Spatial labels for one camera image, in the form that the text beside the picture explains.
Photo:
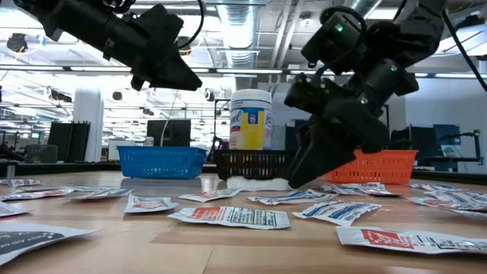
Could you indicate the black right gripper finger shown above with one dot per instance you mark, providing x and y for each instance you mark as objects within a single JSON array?
[
  {"x": 300, "y": 141},
  {"x": 323, "y": 152}
]

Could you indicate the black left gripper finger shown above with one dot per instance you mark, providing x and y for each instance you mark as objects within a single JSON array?
[
  {"x": 175, "y": 70},
  {"x": 179, "y": 87}
]

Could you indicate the black-print first aid packet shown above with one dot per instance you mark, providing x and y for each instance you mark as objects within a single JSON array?
[
  {"x": 365, "y": 186},
  {"x": 30, "y": 239}
]

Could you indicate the plain white gauze packet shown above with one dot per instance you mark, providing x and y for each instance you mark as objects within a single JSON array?
[{"x": 258, "y": 184}]

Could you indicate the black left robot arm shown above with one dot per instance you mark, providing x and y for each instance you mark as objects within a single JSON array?
[{"x": 76, "y": 23}]

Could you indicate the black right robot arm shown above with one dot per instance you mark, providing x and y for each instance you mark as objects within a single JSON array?
[{"x": 380, "y": 76}]

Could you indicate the black screen panel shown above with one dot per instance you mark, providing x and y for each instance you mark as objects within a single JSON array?
[{"x": 175, "y": 133}]

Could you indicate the disinfecting wipes canister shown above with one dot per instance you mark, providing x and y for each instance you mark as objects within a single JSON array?
[{"x": 247, "y": 133}]

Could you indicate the orange plastic basket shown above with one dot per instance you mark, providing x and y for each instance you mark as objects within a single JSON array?
[{"x": 380, "y": 167}]

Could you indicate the black plastic basket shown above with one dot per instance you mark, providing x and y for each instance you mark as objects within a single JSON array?
[{"x": 247, "y": 165}]

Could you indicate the ceiling light strip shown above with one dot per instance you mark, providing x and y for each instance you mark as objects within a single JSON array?
[{"x": 247, "y": 71}]

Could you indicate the blue plastic basket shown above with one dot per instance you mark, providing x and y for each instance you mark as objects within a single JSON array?
[{"x": 160, "y": 163}]

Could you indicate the white box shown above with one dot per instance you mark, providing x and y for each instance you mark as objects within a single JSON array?
[{"x": 113, "y": 152}]

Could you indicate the white pillar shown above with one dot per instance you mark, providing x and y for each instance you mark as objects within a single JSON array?
[{"x": 88, "y": 129}]

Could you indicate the black ceiling device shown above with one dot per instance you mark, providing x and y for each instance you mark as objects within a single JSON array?
[{"x": 17, "y": 42}]

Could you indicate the black cabinets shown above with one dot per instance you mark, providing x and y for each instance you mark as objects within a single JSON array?
[{"x": 62, "y": 142}]

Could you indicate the grey crate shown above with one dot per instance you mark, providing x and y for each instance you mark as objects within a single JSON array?
[{"x": 41, "y": 154}]

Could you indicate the grey-print white packet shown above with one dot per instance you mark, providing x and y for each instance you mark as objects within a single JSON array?
[{"x": 9, "y": 209}]

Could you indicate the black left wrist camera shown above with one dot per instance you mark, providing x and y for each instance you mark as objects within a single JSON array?
[{"x": 165, "y": 23}]

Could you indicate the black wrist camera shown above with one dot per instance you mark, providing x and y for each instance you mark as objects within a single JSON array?
[
  {"x": 304, "y": 91},
  {"x": 165, "y": 23}
]

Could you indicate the black pole frame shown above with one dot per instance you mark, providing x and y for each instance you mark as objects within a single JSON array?
[{"x": 214, "y": 122}]

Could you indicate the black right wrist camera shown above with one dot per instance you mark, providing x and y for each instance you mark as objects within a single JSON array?
[{"x": 304, "y": 91}]

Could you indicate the silver ceiling air duct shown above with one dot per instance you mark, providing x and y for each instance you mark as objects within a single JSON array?
[{"x": 239, "y": 23}]

